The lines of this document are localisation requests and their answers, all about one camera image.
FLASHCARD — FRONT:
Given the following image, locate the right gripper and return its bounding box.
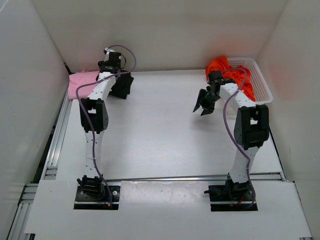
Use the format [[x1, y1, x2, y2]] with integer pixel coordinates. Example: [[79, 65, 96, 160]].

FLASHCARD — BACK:
[[193, 88, 221, 116]]

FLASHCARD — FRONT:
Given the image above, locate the black t-shirt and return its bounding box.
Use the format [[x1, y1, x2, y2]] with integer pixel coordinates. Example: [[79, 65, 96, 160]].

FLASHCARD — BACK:
[[109, 70, 134, 99]]

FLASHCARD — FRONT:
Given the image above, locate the pink t-shirt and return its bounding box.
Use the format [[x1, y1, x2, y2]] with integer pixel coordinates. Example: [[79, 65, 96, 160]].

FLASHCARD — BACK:
[[68, 70, 99, 100]]

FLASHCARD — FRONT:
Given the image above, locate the orange t-shirt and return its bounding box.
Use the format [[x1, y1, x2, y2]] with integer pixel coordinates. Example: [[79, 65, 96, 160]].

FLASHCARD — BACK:
[[205, 55, 256, 102]]

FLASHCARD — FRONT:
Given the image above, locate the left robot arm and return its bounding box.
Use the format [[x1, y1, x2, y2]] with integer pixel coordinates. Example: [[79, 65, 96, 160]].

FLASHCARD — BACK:
[[80, 49, 122, 179]]

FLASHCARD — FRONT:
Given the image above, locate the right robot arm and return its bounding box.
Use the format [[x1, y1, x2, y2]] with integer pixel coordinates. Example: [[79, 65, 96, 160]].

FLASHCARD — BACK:
[[193, 70, 270, 200]]

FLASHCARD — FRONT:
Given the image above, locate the white plastic basket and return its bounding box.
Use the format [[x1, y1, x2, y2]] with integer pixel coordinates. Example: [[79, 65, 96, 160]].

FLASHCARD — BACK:
[[227, 57, 273, 105]]

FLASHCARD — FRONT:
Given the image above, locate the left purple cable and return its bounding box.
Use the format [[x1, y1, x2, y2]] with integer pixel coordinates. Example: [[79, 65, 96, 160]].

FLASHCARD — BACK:
[[76, 44, 138, 210]]

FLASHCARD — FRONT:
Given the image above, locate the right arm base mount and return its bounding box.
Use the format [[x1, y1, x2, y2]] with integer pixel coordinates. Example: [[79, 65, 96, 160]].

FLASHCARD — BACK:
[[203, 185, 258, 212]]

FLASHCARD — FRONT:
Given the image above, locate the aluminium frame rail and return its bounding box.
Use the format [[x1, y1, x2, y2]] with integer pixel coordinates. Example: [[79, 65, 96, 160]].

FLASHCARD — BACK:
[[6, 93, 72, 240]]

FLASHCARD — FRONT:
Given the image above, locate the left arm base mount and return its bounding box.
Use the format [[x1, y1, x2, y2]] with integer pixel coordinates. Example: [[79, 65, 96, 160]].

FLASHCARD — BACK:
[[73, 183, 121, 210]]

